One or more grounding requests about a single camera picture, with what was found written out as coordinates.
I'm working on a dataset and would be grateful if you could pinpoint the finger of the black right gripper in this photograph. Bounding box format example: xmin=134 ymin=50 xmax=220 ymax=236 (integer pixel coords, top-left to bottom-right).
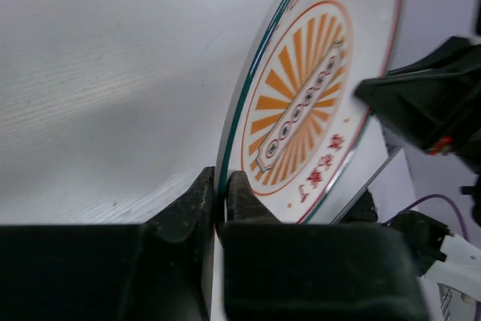
xmin=355 ymin=76 xmax=474 ymax=149
xmin=386 ymin=36 xmax=480 ymax=80

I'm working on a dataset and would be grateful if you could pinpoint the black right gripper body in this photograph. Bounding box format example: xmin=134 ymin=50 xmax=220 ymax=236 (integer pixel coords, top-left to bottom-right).
xmin=428 ymin=9 xmax=480 ymax=174

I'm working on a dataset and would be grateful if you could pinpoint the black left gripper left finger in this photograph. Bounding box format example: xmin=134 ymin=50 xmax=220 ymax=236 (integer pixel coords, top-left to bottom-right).
xmin=1 ymin=167 xmax=214 ymax=320

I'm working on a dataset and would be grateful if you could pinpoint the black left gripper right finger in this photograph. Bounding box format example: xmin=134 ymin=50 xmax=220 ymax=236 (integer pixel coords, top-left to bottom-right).
xmin=219 ymin=171 xmax=428 ymax=320

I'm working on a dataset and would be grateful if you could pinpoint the white orange sunburst plate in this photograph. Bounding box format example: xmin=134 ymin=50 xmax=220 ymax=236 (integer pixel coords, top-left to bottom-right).
xmin=216 ymin=0 xmax=407 ymax=225

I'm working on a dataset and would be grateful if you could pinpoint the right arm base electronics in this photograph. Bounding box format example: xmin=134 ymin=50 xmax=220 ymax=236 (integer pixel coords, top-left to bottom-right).
xmin=339 ymin=189 xmax=453 ymax=276

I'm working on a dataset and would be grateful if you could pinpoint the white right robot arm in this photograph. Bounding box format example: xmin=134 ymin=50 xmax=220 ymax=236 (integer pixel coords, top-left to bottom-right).
xmin=355 ymin=13 xmax=480 ymax=302

